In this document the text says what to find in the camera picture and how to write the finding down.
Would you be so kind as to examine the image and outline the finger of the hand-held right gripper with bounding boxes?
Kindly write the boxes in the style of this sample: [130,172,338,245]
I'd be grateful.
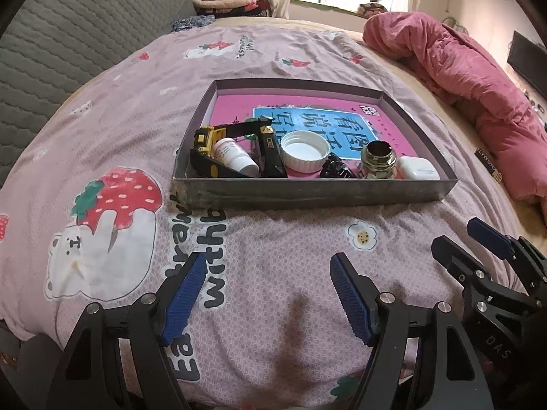
[431,236,540,314]
[467,218,547,295]

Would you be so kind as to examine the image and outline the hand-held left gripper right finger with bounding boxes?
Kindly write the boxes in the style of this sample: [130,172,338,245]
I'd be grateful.
[329,253,490,410]

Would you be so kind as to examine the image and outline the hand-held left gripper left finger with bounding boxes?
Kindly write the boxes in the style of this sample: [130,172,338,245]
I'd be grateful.
[45,252,208,410]

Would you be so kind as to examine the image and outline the white earbuds case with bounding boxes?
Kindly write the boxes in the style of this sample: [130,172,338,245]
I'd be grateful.
[397,156,441,181]

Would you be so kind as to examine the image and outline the shallow grey cardboard box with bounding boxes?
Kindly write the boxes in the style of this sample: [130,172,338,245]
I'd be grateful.
[171,78,459,212]

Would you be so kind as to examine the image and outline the small metal jar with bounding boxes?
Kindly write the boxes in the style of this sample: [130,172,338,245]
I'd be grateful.
[361,140,402,180]

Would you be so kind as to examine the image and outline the black hair clip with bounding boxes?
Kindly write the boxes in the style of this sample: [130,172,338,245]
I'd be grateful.
[320,155,359,179]

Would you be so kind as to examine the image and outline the white pill bottle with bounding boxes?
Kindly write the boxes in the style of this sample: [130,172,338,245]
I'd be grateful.
[212,137,261,177]

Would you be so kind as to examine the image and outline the white ribbed jar lid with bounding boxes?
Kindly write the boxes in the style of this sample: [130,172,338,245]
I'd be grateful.
[280,130,331,172]

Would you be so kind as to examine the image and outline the black case with gold stud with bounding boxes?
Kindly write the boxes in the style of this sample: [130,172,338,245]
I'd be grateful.
[255,125,288,179]

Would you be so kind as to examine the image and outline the black mattress label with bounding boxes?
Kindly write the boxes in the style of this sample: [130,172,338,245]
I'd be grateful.
[475,147,505,184]

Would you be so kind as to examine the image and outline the pink quilt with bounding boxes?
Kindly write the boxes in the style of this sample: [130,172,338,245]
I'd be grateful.
[362,11,547,201]

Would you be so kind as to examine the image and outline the black television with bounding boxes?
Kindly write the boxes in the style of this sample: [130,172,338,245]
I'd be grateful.
[506,30,547,95]

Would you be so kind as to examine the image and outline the pink and blue book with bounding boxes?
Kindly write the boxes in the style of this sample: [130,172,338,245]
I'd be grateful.
[208,94,422,176]

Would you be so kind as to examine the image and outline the metal chair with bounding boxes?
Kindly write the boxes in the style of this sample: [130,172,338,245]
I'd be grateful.
[442,16,471,37]

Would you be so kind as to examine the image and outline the dark patterned cloth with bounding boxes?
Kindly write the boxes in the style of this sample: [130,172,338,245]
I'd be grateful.
[171,15,216,32]

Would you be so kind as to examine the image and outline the grey quilted headboard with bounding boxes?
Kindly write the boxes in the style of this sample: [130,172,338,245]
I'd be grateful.
[0,0,195,189]

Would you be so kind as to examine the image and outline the pink folded blanket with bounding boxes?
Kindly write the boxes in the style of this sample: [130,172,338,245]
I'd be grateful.
[194,0,257,11]

